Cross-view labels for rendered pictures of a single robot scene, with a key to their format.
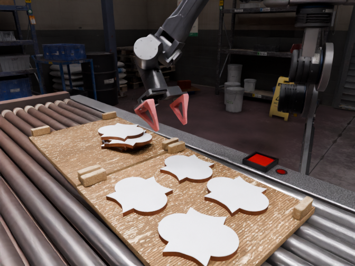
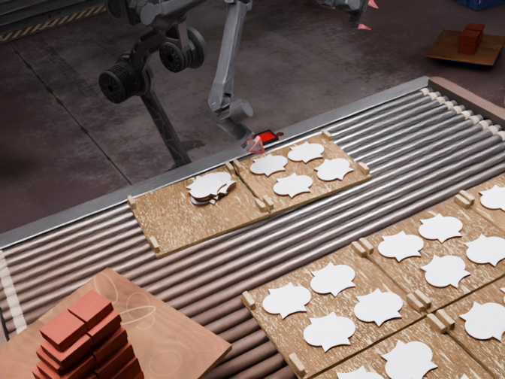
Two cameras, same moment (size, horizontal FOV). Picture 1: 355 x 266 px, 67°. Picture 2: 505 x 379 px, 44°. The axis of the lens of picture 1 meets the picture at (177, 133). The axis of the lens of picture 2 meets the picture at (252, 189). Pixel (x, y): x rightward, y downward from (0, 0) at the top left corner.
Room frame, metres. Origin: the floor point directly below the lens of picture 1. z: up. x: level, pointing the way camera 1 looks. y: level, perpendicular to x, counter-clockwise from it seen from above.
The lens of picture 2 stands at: (0.00, 1.83, 2.30)
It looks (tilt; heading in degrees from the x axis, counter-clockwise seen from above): 37 degrees down; 291
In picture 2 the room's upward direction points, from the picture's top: 7 degrees counter-clockwise
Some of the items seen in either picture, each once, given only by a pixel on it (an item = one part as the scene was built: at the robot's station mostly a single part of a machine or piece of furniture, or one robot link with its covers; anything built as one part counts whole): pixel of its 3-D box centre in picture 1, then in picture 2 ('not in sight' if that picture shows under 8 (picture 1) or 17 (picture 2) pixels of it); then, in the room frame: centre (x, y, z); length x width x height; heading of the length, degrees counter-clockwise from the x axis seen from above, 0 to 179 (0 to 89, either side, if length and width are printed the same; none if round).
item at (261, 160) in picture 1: (260, 161); (266, 137); (0.70, -0.24, 0.92); 0.06 x 0.06 x 0.01; 45
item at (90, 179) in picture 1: (94, 177); (268, 202); (0.56, 0.20, 0.95); 0.06 x 0.02 x 0.03; 131
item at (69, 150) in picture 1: (102, 143); (195, 208); (0.82, 0.25, 0.93); 0.41 x 0.35 x 0.02; 42
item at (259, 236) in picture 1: (188, 199); (299, 171); (0.50, -0.03, 0.93); 0.41 x 0.35 x 0.02; 41
